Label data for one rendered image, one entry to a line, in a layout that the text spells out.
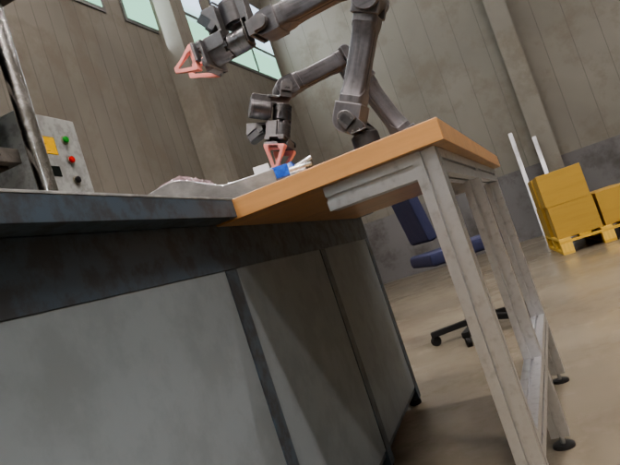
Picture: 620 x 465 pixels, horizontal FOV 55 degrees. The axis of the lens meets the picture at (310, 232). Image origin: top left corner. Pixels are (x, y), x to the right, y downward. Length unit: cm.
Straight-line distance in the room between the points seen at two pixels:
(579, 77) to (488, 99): 136
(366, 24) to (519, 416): 85
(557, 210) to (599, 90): 431
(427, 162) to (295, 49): 1030
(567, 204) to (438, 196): 518
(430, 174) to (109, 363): 60
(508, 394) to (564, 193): 519
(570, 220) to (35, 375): 577
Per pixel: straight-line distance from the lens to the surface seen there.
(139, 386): 85
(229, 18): 152
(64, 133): 249
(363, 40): 138
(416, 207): 329
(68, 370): 75
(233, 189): 130
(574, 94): 1024
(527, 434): 110
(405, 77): 1056
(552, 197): 620
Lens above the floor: 62
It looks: 3 degrees up
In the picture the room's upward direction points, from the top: 18 degrees counter-clockwise
